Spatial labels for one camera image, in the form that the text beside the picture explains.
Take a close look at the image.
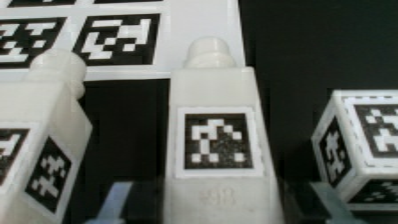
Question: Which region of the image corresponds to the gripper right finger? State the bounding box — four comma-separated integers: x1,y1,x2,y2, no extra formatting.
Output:
309,182,368,224

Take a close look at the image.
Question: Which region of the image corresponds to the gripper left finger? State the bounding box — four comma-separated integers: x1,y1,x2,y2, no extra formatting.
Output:
87,182,133,224

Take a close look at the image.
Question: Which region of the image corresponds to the white chair leg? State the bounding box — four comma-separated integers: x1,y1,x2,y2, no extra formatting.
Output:
162,37,284,224
0,49,93,224

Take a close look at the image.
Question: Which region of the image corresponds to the left white tag cube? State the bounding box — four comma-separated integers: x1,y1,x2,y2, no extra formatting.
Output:
311,90,398,212

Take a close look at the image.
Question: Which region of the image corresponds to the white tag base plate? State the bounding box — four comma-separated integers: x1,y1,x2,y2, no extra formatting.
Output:
0,0,245,81

